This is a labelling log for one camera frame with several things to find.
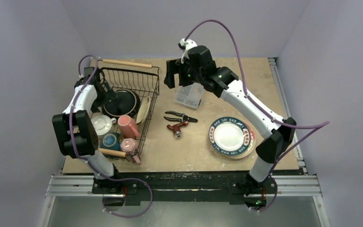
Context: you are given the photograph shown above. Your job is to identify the pink ceramic mug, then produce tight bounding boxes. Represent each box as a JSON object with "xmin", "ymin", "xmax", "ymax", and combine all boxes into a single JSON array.
[{"xmin": 117, "ymin": 115, "xmax": 140, "ymax": 139}]

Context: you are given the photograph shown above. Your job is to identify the small cream saucer plate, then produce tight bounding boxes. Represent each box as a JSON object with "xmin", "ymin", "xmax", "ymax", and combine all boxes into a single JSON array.
[{"xmin": 136, "ymin": 96, "xmax": 151, "ymax": 124}]

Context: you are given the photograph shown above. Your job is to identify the pink faceted ceramic cup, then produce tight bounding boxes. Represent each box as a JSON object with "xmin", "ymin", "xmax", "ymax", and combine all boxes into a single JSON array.
[{"xmin": 120, "ymin": 138, "xmax": 138, "ymax": 155}]

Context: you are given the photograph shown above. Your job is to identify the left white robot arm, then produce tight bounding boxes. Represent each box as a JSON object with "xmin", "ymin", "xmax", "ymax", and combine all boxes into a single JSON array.
[{"xmin": 52, "ymin": 67, "xmax": 122, "ymax": 193}]

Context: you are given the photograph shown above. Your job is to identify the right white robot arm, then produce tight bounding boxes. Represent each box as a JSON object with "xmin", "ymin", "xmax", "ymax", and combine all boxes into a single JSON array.
[{"xmin": 164, "ymin": 45, "xmax": 296, "ymax": 192}]

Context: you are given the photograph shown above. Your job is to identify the clear plastic screw box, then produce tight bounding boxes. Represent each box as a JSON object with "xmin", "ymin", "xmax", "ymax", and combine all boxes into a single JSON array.
[{"xmin": 173, "ymin": 83, "xmax": 205, "ymax": 110}]

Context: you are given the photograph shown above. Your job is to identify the blue ceramic cup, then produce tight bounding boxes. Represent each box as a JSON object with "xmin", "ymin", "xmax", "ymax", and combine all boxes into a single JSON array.
[{"xmin": 100, "ymin": 132, "xmax": 121, "ymax": 151}]

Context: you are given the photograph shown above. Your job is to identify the red brown faucet tap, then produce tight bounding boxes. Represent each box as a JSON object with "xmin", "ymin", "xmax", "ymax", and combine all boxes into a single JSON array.
[{"xmin": 166, "ymin": 121, "xmax": 189, "ymax": 139}]

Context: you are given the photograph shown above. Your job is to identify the green rimmed plate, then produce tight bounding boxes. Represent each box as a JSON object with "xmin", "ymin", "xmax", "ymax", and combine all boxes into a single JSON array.
[{"xmin": 208, "ymin": 117, "xmax": 250, "ymax": 157}]

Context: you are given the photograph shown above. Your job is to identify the black wire dish rack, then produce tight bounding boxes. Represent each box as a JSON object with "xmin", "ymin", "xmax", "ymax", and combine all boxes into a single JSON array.
[{"xmin": 91, "ymin": 60, "xmax": 159, "ymax": 165}]

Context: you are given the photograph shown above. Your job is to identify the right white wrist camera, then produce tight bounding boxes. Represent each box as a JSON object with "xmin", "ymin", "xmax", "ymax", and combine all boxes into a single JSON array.
[{"xmin": 178, "ymin": 38, "xmax": 198, "ymax": 64}]

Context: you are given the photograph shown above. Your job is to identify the black handled pliers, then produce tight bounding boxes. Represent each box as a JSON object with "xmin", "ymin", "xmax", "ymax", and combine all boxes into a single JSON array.
[{"xmin": 164, "ymin": 111, "xmax": 198, "ymax": 123}]

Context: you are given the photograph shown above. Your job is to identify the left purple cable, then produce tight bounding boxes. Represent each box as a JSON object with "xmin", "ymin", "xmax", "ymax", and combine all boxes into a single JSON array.
[{"xmin": 68, "ymin": 54, "xmax": 154, "ymax": 219}]

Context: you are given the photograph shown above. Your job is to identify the purple cable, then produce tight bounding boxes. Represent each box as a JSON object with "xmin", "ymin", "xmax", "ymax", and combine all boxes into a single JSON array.
[
  {"xmin": 183, "ymin": 19, "xmax": 331, "ymax": 214},
  {"xmin": 68, "ymin": 54, "xmax": 154, "ymax": 219}
]

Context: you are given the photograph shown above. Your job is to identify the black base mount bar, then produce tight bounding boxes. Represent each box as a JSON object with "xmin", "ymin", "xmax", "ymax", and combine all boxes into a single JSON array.
[{"xmin": 92, "ymin": 171, "xmax": 278, "ymax": 210}]

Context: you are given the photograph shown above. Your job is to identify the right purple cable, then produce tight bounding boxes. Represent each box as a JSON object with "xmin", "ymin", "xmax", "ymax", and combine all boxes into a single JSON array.
[{"xmin": 183, "ymin": 19, "xmax": 331, "ymax": 214}]

